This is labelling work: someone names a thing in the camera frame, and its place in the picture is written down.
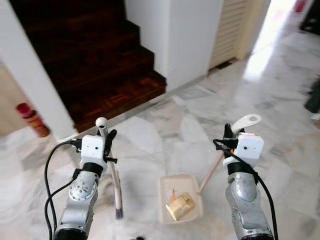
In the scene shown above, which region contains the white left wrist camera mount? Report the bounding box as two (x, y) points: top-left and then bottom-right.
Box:
(80, 134), (107, 166)

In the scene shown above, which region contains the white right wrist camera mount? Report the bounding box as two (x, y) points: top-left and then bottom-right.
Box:
(223, 132), (265, 168)

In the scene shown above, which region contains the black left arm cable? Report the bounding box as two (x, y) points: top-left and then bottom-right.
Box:
(43, 139), (82, 240)

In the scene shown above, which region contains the dark wooden staircase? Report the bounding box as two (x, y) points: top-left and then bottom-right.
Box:
(10, 0), (167, 134)

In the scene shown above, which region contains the beige long handled dustpan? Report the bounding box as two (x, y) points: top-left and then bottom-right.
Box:
(159, 114), (262, 224)

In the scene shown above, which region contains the gold wrapper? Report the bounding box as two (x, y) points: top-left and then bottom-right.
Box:
(166, 192), (196, 222)

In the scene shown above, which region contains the wooden handled broom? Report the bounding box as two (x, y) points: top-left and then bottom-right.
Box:
(95, 117), (124, 220)

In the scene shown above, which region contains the red capped spray can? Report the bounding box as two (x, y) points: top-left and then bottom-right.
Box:
(16, 102), (51, 138)

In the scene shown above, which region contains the beige louvered door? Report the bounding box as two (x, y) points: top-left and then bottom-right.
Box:
(208, 0), (271, 71)

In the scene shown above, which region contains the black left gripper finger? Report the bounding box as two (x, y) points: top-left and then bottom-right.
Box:
(104, 129), (119, 156)

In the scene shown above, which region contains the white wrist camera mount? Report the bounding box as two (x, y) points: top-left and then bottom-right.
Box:
(223, 132), (265, 168)
(80, 134), (107, 166)

